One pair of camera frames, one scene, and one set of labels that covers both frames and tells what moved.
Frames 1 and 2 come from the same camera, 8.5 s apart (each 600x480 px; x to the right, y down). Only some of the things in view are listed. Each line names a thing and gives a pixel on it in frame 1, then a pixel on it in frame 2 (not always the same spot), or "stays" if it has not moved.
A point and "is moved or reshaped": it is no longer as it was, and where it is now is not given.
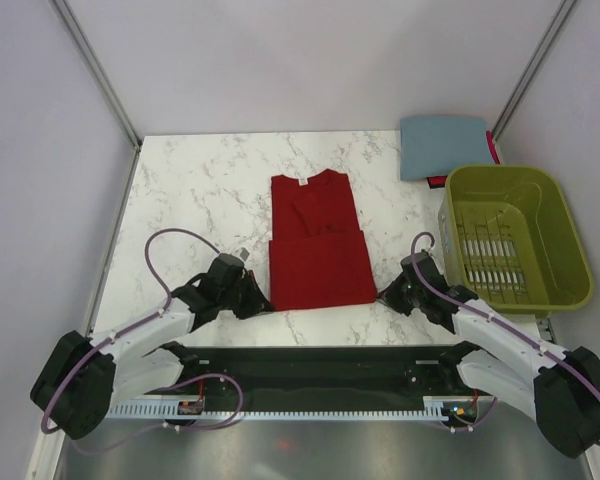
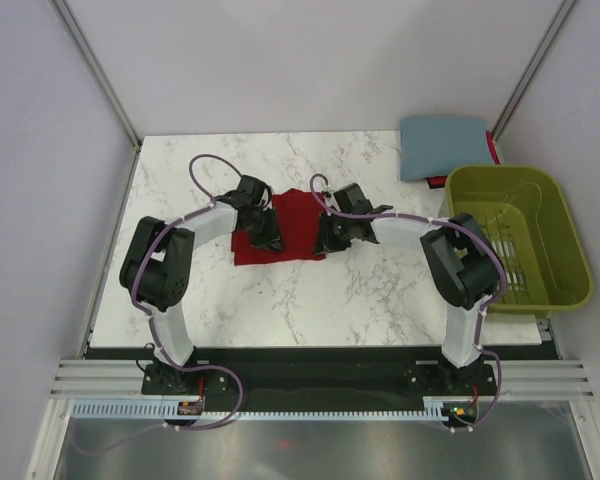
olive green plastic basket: x=509 y=235 stays
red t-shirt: x=318 y=253 is moved or reshaped
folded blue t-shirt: x=432 y=146 stays
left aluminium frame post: x=93 y=64 stays
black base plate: x=320 y=378 stays
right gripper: x=390 y=296 to x=326 y=243
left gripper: x=257 y=302 to x=272 y=239
